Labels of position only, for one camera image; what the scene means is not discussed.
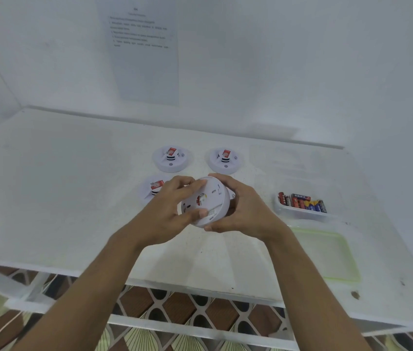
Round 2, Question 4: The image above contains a person's left hand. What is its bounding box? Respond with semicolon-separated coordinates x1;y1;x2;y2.
109;175;209;250

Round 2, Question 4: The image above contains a person's right hand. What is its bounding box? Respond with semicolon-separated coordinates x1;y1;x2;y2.
203;174;294;244

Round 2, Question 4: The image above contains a large clear plastic container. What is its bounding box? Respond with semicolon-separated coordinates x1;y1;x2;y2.
274;182;335;220

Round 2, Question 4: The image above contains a small clear plastic container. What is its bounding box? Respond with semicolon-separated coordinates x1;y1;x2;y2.
250;144;324;179

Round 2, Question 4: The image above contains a large green-rimmed clear lid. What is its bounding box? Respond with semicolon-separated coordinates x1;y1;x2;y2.
288;227;361;285

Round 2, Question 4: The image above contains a person's left forearm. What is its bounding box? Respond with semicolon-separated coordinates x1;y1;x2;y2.
10;234;145;351

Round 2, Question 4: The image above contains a person's right forearm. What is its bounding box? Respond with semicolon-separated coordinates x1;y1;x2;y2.
266;228;374;351

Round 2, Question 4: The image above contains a printed white paper sheet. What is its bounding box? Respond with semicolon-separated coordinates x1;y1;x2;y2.
96;0;180;106

